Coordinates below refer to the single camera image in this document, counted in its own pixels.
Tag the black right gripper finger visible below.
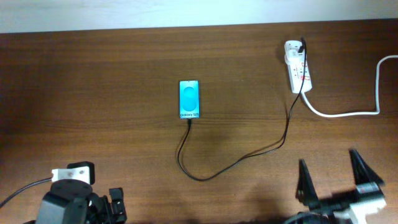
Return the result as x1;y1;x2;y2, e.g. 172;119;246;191
349;149;385;185
295;159;320;209

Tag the white charger plug adapter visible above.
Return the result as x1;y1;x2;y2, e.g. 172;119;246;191
284;47;306;65

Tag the white power strip cord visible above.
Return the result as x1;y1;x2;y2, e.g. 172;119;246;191
300;55;398;118

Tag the white power strip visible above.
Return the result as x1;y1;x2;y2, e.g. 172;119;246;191
284;40;312;94

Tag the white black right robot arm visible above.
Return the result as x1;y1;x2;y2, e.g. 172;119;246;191
285;149;386;224

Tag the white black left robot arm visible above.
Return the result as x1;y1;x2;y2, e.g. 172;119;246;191
26;179;127;224

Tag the black USB charging cable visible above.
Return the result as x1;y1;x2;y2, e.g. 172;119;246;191
177;37;308;182

